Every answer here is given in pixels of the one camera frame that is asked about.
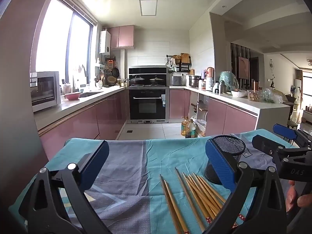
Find pink sink counter cabinets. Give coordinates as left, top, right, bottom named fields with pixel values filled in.
left=34, top=85, right=129, bottom=160

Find black mesh pen holder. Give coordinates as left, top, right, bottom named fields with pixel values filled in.
left=204, top=135, right=246, bottom=185

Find ceiling light panel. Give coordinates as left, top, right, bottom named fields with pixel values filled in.
left=139, top=0, right=158, bottom=16

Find silver toaster oven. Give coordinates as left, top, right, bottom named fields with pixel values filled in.
left=30, top=71, right=61, bottom=113

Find bundle of wooden chopsticks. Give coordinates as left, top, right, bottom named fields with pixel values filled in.
left=160, top=167, right=244, bottom=234

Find pink wall cabinet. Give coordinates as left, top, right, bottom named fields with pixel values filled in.
left=107, top=25, right=135, bottom=49

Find grey refrigerator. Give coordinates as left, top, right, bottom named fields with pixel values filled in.
left=0, top=0, right=58, bottom=215

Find teal grey printed tablecloth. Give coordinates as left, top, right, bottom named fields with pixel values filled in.
left=8, top=129, right=299, bottom=234

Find kitchen window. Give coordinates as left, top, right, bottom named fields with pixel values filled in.
left=31, top=0, right=98, bottom=91

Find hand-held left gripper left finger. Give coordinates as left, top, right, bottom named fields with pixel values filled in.
left=18, top=140, right=113, bottom=234

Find black wall rack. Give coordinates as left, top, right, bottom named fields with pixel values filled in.
left=166, top=54, right=192, bottom=73

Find black pot with lid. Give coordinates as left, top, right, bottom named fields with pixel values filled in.
left=130, top=75, right=146, bottom=86

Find white plastic bag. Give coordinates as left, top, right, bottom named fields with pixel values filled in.
left=194, top=119, right=207, bottom=137

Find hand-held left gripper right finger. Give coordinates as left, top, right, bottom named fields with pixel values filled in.
left=205, top=138, right=289, bottom=234

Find black integrated stove oven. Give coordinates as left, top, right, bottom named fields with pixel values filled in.
left=128, top=66, right=170, bottom=124

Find pink peninsula counter cabinets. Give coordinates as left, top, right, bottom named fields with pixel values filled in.
left=169, top=85, right=290, bottom=137

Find clear plastic bags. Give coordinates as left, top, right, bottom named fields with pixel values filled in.
left=261, top=89, right=284, bottom=104

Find person's right hand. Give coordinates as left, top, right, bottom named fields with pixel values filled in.
left=286, top=179, right=312, bottom=213

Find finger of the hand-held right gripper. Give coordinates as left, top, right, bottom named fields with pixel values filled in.
left=272, top=124, right=312, bottom=149
left=252, top=135, right=293, bottom=161

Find white water heater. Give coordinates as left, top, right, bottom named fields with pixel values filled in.
left=99, top=30, right=112, bottom=55

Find clear snack jar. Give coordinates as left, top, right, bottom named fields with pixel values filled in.
left=247, top=90, right=261, bottom=102

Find brown wall picture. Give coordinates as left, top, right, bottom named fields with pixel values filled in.
left=238, top=57, right=249, bottom=79

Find yellow oil bottle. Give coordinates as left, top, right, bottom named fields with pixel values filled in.
left=181, top=119, right=190, bottom=136

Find dark oil bottle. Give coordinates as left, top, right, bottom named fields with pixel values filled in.
left=185, top=120, right=197, bottom=138

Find steel stockpot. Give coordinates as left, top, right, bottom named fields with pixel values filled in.
left=189, top=75, right=202, bottom=88

